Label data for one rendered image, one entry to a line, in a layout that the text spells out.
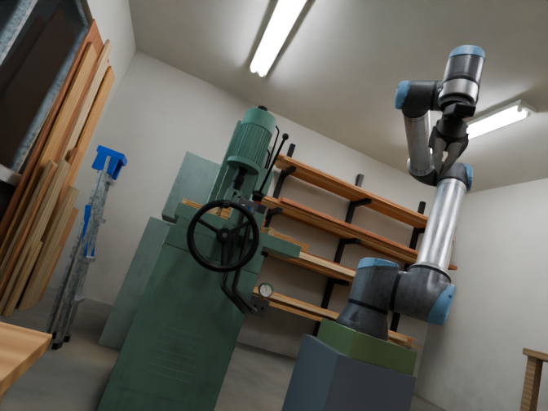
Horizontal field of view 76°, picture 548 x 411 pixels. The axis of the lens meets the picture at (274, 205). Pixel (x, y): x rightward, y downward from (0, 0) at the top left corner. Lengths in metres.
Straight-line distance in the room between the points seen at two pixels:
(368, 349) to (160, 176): 3.25
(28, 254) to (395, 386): 2.31
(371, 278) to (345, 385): 0.37
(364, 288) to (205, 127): 3.27
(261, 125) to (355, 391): 1.24
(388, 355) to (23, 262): 2.27
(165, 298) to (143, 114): 2.98
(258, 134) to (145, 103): 2.67
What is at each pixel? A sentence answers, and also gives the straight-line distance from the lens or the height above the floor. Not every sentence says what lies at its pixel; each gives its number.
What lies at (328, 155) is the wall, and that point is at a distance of 4.60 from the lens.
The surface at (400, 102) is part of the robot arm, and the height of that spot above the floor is 1.35.
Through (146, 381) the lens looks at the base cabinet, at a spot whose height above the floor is 0.17.
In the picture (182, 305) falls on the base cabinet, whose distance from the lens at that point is 1.58.
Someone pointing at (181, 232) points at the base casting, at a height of 0.78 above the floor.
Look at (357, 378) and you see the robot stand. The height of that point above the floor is 0.50.
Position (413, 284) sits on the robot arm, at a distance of 1.32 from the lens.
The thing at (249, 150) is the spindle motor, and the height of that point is 1.27.
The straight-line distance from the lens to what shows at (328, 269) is 3.86.
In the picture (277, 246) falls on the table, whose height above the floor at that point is 0.86.
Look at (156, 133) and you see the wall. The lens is 4.20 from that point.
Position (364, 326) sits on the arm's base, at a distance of 1.31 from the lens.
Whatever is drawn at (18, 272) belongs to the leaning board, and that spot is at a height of 0.27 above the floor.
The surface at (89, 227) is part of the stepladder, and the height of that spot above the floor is 0.67.
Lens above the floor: 0.68
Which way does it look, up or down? 13 degrees up
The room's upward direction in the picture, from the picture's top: 18 degrees clockwise
